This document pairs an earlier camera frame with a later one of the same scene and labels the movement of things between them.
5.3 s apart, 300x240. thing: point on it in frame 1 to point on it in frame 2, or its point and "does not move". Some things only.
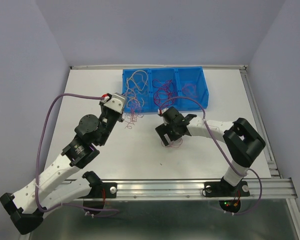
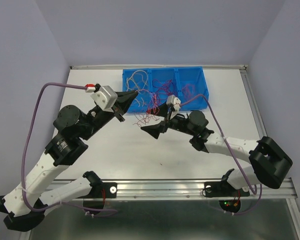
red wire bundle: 133,102 to 161,90
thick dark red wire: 164,95 does not move
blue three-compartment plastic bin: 149,90 does not move
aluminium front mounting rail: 185,189 does not move
